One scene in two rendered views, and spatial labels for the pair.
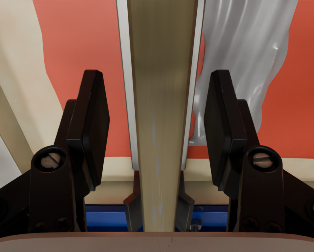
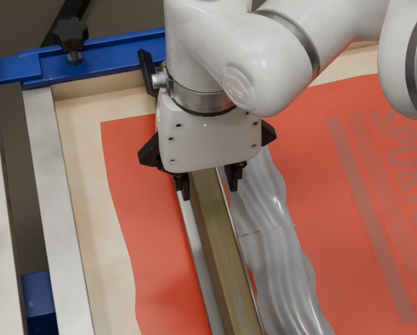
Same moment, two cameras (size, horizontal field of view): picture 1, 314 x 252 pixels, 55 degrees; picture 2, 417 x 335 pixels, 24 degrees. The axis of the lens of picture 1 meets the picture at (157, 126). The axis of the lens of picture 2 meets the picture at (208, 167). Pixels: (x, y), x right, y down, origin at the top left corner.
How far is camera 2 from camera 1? 1.02 m
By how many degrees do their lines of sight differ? 81
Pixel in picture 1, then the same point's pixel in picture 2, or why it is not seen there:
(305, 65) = (331, 270)
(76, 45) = (159, 290)
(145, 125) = (209, 222)
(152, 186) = (226, 273)
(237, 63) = (279, 276)
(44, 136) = not seen: outside the picture
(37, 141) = not seen: outside the picture
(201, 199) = not seen: outside the picture
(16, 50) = (115, 303)
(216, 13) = (248, 247)
